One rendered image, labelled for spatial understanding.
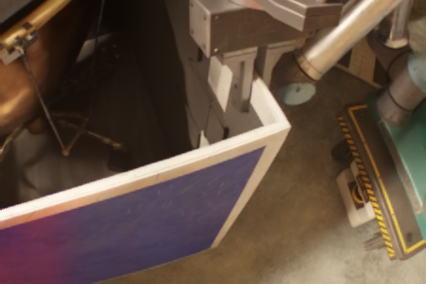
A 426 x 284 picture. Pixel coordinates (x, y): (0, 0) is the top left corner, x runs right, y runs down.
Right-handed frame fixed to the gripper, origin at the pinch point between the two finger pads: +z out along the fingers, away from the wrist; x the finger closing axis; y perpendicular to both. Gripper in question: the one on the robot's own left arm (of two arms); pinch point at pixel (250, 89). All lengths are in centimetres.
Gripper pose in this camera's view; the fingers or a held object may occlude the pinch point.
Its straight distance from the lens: 38.0
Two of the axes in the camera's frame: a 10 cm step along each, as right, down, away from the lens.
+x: -9.1, 2.9, -2.8
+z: -0.2, 6.6, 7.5
